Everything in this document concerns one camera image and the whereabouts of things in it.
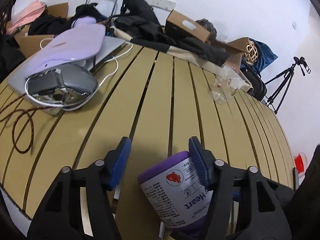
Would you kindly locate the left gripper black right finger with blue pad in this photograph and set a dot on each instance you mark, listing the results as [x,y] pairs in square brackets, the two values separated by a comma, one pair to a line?
[244,204]

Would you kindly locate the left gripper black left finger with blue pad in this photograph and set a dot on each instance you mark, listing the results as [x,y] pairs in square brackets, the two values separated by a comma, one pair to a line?
[59,213]

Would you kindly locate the purple supplement bottle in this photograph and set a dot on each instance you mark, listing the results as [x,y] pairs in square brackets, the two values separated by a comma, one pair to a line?
[173,189]

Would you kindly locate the clear glass cup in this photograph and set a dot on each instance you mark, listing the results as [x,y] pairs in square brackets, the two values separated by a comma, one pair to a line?
[226,85]

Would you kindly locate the tan slatted folding table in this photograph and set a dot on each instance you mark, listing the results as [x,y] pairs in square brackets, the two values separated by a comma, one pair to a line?
[159,102]

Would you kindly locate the silver laptop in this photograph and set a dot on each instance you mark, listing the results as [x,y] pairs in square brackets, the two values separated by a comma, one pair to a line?
[110,46]

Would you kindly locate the woven rattan ball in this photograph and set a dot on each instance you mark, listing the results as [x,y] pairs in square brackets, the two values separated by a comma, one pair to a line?
[251,55]

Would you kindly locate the blue bag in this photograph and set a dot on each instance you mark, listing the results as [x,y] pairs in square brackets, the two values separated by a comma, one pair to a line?
[265,56]

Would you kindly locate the open cardboard box right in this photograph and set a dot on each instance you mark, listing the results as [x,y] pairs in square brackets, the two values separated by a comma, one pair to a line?
[235,49]

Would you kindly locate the lilac hot water bag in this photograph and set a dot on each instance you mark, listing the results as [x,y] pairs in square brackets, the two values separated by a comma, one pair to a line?
[79,43]

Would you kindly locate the black clothes pile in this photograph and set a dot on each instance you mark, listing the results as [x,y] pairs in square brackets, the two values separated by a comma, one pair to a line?
[140,23]

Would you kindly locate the pink bag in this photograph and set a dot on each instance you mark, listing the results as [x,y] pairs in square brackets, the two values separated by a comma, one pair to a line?
[26,16]

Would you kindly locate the black camera tripod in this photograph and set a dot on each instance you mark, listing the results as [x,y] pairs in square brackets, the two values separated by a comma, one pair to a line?
[288,75]

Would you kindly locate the brown box with handle hole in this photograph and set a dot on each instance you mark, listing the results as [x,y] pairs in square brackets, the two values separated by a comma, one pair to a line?
[180,25]

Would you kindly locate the silver metal chair frame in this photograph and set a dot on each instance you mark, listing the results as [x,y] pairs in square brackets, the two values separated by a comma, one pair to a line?
[105,7]

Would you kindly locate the white wall socket strip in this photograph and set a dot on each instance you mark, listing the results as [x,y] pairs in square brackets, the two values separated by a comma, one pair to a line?
[166,5]

